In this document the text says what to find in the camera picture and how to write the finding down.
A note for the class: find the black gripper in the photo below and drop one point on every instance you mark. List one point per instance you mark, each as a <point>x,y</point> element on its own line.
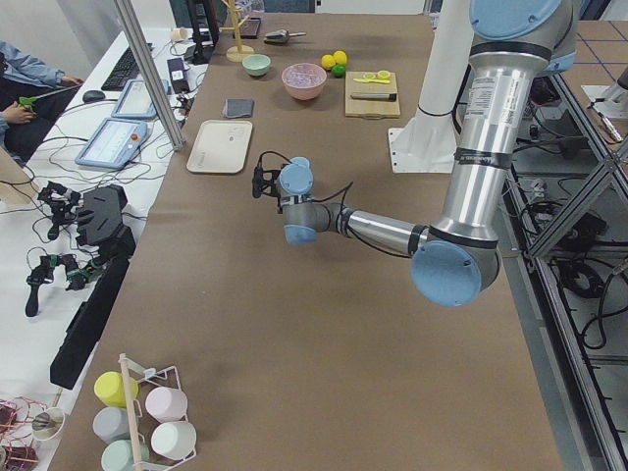
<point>280,206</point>

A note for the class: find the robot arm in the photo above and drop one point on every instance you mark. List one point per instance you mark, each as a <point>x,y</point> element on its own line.
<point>484,59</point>

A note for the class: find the light blue plastic cup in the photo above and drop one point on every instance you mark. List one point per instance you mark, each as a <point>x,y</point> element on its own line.
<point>301,161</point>

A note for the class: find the pink bowl of ice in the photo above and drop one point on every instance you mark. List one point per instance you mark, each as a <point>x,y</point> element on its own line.
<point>304,81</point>

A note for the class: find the steel ice scoop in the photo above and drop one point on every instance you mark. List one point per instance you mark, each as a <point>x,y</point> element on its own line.
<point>281,36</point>

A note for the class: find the paper cup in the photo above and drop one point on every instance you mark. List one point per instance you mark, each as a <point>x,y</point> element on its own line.
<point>179,34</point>

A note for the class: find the pink cup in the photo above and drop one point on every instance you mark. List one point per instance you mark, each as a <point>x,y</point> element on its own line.
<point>166,404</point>

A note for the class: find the yellow cup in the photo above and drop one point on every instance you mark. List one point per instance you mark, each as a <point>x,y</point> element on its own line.
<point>109,389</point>

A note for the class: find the white cup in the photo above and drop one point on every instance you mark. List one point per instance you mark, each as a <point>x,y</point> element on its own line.
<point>174,440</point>

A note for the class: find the grey cup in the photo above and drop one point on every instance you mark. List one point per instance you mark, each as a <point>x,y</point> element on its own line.
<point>111,424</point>

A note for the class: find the mint green cup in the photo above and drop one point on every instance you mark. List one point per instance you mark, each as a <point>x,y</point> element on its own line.
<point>117,456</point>

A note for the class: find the cream rabbit tray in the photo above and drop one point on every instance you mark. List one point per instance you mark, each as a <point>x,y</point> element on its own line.
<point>220,147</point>

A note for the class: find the grey folded cloth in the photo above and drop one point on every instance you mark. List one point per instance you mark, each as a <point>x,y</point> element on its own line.
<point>235,108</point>

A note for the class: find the green bowl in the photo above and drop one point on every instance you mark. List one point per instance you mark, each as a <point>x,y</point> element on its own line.
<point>256,65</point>

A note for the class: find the green lime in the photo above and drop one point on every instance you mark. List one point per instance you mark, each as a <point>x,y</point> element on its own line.
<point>338,71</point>

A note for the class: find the wooden mug tree stand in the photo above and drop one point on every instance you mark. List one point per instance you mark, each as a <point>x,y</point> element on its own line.
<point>239,17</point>

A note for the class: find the black power box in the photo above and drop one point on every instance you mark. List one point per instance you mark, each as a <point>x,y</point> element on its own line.
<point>178,75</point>

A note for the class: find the wooden cutting board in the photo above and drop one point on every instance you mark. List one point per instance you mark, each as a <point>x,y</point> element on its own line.
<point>369,109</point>

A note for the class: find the yellow lemon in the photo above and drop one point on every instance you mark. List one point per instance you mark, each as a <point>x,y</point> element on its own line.
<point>340,57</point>
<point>327,62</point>

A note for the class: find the steel muddler rod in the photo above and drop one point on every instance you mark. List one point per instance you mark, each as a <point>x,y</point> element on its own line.
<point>374,96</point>

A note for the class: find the black glass tray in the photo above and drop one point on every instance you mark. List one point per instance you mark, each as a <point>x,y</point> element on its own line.
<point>251,29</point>

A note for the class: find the yellow plastic knife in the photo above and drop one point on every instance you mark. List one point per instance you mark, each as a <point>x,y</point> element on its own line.
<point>372,80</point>

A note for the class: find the far teach pendant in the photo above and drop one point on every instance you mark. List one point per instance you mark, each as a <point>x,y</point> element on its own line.
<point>135,102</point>

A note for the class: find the teach pendant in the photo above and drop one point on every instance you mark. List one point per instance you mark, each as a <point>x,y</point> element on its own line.
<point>113,144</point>
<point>135,102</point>

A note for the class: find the near teach pendant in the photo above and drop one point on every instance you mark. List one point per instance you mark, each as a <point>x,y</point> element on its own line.
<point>113,144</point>

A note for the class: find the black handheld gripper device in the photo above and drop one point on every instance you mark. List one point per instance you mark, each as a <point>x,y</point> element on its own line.
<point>98,214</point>

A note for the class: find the black keyboard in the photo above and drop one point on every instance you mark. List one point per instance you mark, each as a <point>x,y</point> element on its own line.
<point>124,70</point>

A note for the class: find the black computer mouse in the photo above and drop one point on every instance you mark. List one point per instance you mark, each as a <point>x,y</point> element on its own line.
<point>92,96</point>

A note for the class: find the seated person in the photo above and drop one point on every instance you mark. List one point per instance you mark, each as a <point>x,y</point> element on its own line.
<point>33,96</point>

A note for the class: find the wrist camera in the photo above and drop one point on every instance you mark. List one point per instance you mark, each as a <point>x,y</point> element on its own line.
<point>262,182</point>

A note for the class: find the aluminium frame post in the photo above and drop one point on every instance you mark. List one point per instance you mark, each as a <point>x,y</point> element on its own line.
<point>140,51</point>

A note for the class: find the white wire cup rack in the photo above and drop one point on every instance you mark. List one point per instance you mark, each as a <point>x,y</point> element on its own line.
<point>139,381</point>

